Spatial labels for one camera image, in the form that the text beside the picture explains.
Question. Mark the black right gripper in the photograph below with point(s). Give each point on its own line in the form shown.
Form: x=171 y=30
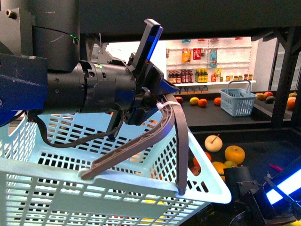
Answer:
x=274 y=203

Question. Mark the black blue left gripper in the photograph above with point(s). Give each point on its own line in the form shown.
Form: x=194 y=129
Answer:
x=150 y=86

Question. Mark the light blue plastic basket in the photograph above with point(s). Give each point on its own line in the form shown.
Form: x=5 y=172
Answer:
x=42 y=186

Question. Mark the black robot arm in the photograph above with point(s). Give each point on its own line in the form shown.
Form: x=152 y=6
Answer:
x=82 y=142

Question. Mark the black metal shelf rack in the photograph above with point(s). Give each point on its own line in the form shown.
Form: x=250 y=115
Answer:
x=122 y=20

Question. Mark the pale yellow apple with stem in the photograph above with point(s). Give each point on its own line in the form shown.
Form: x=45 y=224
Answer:
x=213 y=143

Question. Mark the red chili pepper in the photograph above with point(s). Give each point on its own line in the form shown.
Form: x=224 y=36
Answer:
x=275 y=167

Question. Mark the yellow orange apple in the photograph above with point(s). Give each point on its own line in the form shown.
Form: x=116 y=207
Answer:
x=235 y=153

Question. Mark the small blue background basket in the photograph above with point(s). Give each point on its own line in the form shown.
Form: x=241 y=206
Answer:
x=237 y=102

